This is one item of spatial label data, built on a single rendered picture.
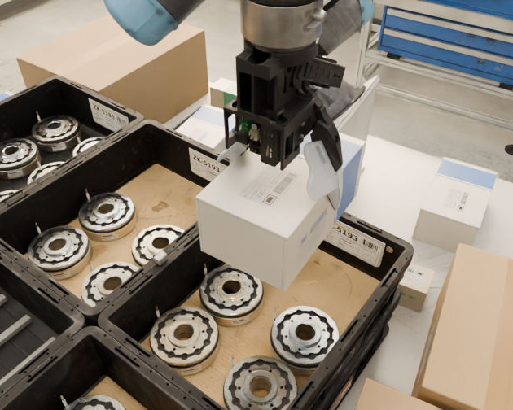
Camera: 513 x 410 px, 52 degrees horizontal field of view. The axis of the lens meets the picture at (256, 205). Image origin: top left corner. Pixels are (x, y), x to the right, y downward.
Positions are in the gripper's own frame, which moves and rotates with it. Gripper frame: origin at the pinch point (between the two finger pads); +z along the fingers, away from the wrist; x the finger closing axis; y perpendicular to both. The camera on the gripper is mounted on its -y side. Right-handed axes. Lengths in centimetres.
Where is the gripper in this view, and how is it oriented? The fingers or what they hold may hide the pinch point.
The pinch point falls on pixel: (285, 184)
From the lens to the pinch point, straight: 64.6
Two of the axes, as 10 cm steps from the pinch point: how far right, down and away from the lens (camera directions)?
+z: 0.0, 7.3, 6.9
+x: 8.4, 3.6, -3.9
